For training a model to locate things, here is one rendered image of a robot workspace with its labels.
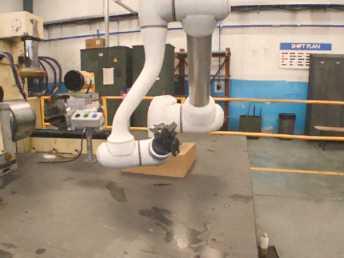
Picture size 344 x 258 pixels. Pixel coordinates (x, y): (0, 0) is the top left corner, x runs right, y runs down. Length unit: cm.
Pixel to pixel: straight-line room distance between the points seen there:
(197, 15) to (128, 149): 53
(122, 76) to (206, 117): 375
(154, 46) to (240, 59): 544
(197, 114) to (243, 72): 512
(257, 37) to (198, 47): 542
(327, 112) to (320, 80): 71
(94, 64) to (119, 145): 430
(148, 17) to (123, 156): 50
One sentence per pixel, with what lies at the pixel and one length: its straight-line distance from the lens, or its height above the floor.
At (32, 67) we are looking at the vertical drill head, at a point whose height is 136.
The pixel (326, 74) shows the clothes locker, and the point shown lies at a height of 151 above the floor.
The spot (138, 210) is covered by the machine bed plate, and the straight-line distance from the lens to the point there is 91.
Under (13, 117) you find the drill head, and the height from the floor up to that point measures 107.
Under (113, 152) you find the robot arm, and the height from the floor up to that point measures 99.
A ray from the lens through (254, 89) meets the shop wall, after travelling 627.
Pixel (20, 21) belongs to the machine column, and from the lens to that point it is 186.
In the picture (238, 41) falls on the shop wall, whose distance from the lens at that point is 635.
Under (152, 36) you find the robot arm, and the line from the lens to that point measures 91.
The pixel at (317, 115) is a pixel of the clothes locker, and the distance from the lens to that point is 608.
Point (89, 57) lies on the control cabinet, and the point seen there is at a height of 178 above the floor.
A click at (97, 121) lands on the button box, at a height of 104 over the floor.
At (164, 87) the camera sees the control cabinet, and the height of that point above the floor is 119.
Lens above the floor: 123
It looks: 10 degrees down
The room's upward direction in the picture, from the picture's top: straight up
